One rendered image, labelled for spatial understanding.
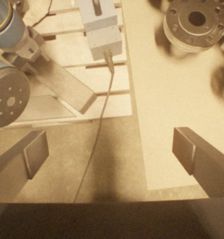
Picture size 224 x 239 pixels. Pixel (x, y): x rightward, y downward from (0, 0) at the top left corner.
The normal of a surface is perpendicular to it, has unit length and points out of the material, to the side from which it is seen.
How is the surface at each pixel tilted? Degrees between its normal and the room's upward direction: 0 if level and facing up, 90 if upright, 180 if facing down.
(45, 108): 0
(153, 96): 0
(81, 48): 0
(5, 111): 90
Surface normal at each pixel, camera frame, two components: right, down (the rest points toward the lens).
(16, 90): 0.91, 0.41
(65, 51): -0.05, -0.14
